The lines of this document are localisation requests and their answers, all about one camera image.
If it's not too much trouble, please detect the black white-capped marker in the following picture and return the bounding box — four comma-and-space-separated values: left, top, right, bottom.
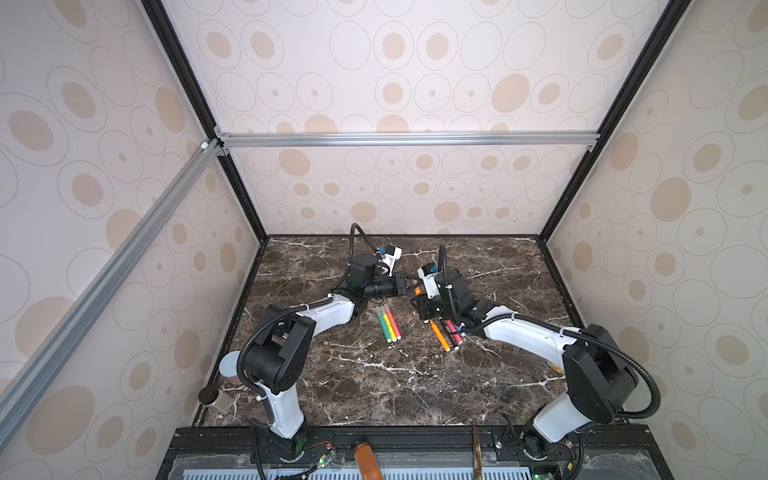
441, 322, 458, 350

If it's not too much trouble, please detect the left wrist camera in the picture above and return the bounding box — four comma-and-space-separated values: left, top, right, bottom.
349, 245, 402, 285

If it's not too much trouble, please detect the diagonal aluminium rail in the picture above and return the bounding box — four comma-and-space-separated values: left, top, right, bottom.
1, 138, 223, 448

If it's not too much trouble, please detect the orange-brown handle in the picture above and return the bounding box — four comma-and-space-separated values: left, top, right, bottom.
353, 442, 384, 480

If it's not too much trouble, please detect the red-pink marker pen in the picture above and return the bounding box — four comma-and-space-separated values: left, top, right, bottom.
445, 320, 463, 347

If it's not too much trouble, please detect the pink marker pen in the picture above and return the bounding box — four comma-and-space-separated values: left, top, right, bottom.
385, 306, 402, 340

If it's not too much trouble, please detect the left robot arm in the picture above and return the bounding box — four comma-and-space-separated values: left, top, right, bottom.
236, 273, 421, 440

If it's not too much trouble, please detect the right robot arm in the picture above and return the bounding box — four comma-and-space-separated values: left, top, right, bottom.
412, 265, 661, 457

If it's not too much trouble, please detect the brown thin stick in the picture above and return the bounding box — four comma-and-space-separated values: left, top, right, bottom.
472, 425, 482, 480

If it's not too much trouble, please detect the horizontal aluminium rail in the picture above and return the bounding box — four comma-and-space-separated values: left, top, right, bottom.
204, 130, 600, 151

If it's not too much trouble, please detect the yellow marker pen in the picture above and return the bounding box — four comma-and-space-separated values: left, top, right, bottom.
379, 307, 397, 342

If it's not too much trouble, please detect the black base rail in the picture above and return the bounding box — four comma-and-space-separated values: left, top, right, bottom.
156, 424, 672, 479

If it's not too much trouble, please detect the green marker pen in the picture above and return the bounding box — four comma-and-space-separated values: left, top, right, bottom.
375, 307, 393, 343

